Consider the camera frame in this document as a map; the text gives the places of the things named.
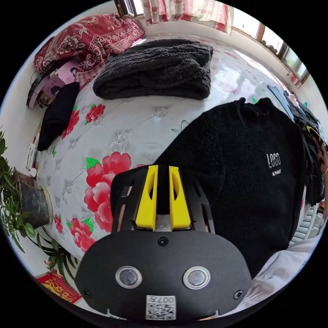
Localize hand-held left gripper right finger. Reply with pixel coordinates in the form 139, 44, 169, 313
168, 166, 192, 231

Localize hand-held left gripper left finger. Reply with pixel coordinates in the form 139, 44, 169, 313
135, 165, 159, 232

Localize black hoodie with white print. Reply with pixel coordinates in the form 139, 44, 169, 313
111, 97, 309, 280

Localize black pants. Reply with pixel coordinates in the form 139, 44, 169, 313
38, 82, 81, 152

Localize person's right hand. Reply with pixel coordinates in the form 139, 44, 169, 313
317, 142, 328, 183

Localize pile of clothes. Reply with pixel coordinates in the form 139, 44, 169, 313
266, 84, 328, 207

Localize bed with floral sheet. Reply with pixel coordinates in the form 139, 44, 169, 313
32, 20, 309, 257

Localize potted green plant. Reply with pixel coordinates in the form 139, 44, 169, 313
0, 125, 79, 284

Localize red mat with gold print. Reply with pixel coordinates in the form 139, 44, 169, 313
37, 272, 83, 305

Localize small white box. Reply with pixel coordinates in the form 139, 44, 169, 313
25, 142, 38, 178

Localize dark grey fleece garment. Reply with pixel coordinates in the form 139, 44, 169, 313
92, 39, 214, 101

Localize pink printed bag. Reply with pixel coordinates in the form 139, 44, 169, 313
25, 60, 78, 110

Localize red floral curtain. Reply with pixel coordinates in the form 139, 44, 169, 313
141, 0, 234, 36

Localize red floral rolled quilt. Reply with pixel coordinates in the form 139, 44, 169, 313
33, 13, 146, 88

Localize window with wooden frame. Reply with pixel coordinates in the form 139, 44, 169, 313
231, 9, 311, 88
113, 0, 145, 18

